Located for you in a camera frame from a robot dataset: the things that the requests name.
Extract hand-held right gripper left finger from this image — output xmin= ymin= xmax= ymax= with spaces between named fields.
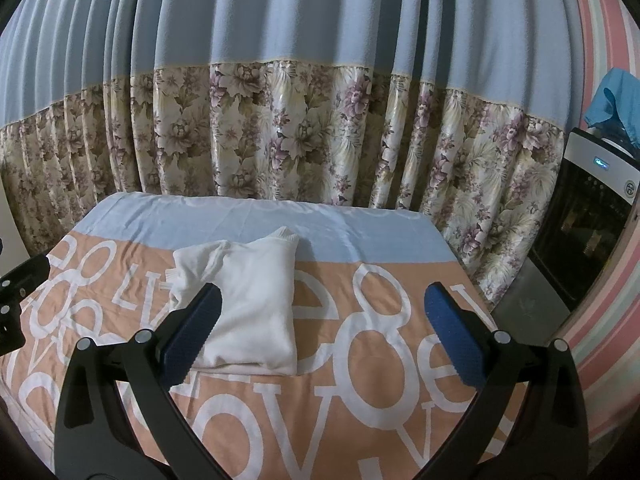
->
xmin=52 ymin=282 xmax=236 ymax=480

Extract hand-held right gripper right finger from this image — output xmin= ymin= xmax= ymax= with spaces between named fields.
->
xmin=415 ymin=282 xmax=591 ymax=480

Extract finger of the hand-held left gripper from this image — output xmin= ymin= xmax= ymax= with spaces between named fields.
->
xmin=0 ymin=254 xmax=52 ymax=295

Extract white knit sweater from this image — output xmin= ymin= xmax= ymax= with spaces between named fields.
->
xmin=167 ymin=226 xmax=301 ymax=377

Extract peach printed bed sheet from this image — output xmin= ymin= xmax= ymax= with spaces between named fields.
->
xmin=0 ymin=191 xmax=531 ymax=480

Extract black water dispenser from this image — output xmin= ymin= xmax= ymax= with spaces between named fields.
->
xmin=527 ymin=127 xmax=640 ymax=313

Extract blue floral curtain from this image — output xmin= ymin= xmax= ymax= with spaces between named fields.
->
xmin=0 ymin=0 xmax=586 ymax=306

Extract blue cloth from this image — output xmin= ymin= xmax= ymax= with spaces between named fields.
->
xmin=584 ymin=67 xmax=640 ymax=146

